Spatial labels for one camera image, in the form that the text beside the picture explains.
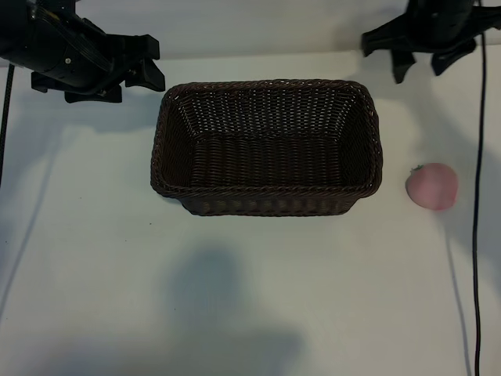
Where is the braided black cable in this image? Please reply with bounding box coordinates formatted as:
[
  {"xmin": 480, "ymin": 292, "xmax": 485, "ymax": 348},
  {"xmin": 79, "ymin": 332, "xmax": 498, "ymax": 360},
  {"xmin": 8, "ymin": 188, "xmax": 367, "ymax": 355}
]
[{"xmin": 0, "ymin": 64, "xmax": 15, "ymax": 189}]

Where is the ribbed flat black cable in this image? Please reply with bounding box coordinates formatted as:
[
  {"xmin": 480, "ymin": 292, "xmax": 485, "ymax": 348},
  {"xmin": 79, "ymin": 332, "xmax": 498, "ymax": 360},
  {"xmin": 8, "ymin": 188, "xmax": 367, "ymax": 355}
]
[{"xmin": 29, "ymin": 5, "xmax": 114, "ymax": 71}]

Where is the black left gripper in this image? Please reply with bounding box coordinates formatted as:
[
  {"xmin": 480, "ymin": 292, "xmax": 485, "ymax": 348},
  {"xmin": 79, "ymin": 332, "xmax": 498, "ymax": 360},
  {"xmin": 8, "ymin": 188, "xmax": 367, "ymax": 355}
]
[{"xmin": 19, "ymin": 15, "xmax": 166, "ymax": 105}]

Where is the thin smooth black cable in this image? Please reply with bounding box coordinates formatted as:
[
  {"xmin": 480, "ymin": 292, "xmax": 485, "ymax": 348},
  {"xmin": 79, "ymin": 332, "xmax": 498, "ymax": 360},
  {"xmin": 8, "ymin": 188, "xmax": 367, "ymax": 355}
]
[{"xmin": 471, "ymin": 33, "xmax": 488, "ymax": 376}]

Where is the pink peach with green leaf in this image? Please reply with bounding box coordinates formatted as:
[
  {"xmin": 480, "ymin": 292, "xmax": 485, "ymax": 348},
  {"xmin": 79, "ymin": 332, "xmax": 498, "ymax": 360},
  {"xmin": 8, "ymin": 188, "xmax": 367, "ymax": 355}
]
[{"xmin": 405, "ymin": 162, "xmax": 459, "ymax": 212}]

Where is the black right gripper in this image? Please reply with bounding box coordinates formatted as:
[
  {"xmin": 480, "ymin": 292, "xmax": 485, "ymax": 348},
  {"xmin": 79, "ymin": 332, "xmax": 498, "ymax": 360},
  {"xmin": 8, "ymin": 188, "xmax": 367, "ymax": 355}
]
[{"xmin": 360, "ymin": 0, "xmax": 501, "ymax": 85}]

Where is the dark brown woven wicker basket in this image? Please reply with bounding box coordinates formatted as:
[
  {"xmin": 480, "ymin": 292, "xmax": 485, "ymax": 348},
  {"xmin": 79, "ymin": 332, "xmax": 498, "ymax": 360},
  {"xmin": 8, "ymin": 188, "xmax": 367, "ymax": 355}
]
[{"xmin": 150, "ymin": 78, "xmax": 384, "ymax": 218}]

